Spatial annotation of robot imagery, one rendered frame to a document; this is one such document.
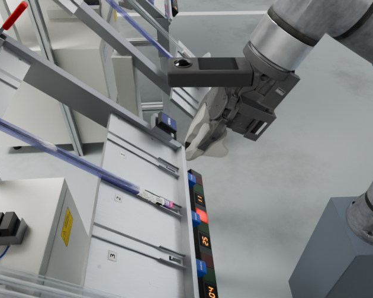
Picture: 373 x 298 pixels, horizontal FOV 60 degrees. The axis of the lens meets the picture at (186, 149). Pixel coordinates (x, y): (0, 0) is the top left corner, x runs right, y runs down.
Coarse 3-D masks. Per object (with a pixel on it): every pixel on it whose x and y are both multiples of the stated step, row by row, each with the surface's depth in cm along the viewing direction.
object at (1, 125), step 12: (0, 120) 48; (12, 132) 49; (24, 132) 50; (36, 144) 50; (48, 144) 52; (60, 156) 53; (72, 156) 54; (84, 168) 55; (96, 168) 56; (108, 180) 58; (120, 180) 59; (132, 192) 60; (168, 204) 64
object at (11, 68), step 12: (0, 60) 56; (12, 60) 59; (24, 60) 61; (0, 72) 55; (12, 72) 57; (24, 72) 59; (0, 84) 53; (12, 84) 55; (0, 96) 52; (12, 96) 54; (0, 108) 51
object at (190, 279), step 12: (180, 156) 78; (180, 168) 75; (180, 180) 73; (180, 192) 71; (180, 204) 69; (192, 228) 64; (192, 240) 62; (192, 252) 59; (192, 264) 58; (192, 276) 56; (192, 288) 55
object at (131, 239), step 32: (128, 128) 72; (128, 160) 65; (160, 160) 73; (96, 192) 56; (128, 192) 60; (160, 192) 67; (96, 224) 50; (128, 224) 55; (160, 224) 61; (96, 256) 47; (128, 256) 51; (160, 256) 56; (96, 288) 44; (128, 288) 48; (160, 288) 52
